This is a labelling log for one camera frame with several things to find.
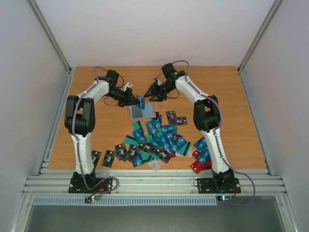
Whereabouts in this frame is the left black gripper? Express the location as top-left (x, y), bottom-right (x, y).
top-left (106, 87), bottom-right (140, 107)

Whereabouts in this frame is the blue card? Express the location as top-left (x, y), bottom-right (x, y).
top-left (137, 95), bottom-right (145, 110)

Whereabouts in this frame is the black vip membership card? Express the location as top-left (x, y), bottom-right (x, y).
top-left (154, 146), bottom-right (172, 163)

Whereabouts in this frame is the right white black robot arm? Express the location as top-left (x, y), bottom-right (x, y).
top-left (144, 63), bottom-right (240, 193)

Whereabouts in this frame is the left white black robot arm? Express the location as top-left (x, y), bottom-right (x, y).
top-left (64, 70), bottom-right (139, 193)

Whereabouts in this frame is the black card top right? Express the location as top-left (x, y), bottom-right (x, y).
top-left (166, 110), bottom-right (177, 124)

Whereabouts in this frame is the black card far right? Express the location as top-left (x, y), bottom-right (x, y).
top-left (173, 116), bottom-right (187, 126)

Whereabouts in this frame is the teal card magnetic stripe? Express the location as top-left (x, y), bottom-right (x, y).
top-left (124, 135), bottom-right (139, 145)

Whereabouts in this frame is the far left black vip card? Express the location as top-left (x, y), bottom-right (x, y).
top-left (91, 150), bottom-right (101, 168)

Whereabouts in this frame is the white card with red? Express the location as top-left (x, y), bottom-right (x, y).
top-left (147, 160), bottom-right (163, 171)

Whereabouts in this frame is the blue card right edge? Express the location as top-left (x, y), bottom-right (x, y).
top-left (197, 147), bottom-right (211, 165)

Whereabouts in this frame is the red card front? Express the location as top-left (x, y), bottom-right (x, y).
top-left (190, 160), bottom-right (205, 174)

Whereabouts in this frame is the left small circuit board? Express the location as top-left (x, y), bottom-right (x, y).
top-left (84, 195), bottom-right (100, 203)

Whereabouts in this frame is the small circuit board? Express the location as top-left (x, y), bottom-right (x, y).
top-left (84, 195), bottom-right (100, 203)
top-left (216, 195), bottom-right (234, 202)

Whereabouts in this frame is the right small circuit board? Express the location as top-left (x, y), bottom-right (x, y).
top-left (216, 195), bottom-right (234, 202)

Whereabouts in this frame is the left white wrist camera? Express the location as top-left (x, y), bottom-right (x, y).
top-left (122, 82), bottom-right (133, 91)

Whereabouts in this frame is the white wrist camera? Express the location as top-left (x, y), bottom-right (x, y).
top-left (154, 77), bottom-right (162, 85)
top-left (122, 82), bottom-right (133, 91)

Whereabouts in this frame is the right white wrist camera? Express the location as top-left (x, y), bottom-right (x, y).
top-left (154, 77), bottom-right (162, 85)

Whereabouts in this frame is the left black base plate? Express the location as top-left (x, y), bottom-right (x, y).
top-left (68, 178), bottom-right (113, 194)

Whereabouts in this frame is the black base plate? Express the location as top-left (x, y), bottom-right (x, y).
top-left (68, 178), bottom-right (113, 194)
top-left (197, 178), bottom-right (241, 194)

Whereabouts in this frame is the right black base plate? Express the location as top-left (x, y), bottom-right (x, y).
top-left (197, 178), bottom-right (241, 194)

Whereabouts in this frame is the grey slotted cable duct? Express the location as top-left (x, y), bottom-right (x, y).
top-left (32, 196), bottom-right (217, 206)

